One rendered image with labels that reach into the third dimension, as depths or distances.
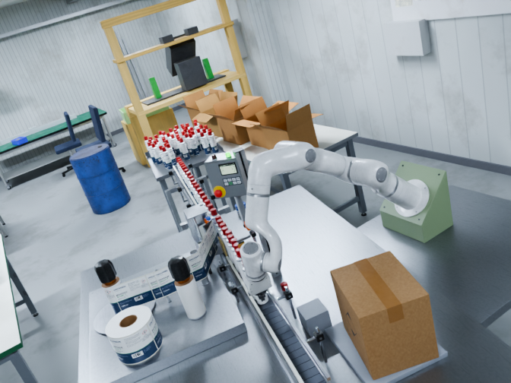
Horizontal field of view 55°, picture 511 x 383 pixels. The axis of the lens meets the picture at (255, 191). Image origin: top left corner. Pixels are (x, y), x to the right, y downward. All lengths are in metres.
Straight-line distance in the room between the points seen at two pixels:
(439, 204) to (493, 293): 0.53
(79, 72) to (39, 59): 0.74
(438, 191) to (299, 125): 1.72
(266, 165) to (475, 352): 0.98
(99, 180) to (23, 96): 4.29
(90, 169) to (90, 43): 4.58
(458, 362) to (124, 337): 1.25
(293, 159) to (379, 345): 0.73
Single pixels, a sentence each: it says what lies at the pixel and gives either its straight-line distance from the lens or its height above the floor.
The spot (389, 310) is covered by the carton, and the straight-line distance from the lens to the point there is 1.67.
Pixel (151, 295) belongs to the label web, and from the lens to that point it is 2.45.
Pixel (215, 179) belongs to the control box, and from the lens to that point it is 2.25.
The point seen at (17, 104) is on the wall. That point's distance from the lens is 10.29.
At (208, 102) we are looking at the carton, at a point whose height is 1.08.
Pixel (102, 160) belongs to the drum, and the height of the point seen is 0.65.
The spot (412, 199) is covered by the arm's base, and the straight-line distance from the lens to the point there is 2.41.
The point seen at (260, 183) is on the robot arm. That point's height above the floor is 1.46.
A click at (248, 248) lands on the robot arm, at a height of 1.24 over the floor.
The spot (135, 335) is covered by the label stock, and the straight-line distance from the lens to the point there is 2.13.
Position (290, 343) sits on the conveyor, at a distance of 1.98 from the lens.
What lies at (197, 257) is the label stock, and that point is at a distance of 2.40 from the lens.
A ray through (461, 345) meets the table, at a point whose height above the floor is 0.83.
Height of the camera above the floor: 2.17
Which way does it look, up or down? 23 degrees down
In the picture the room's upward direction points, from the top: 17 degrees counter-clockwise
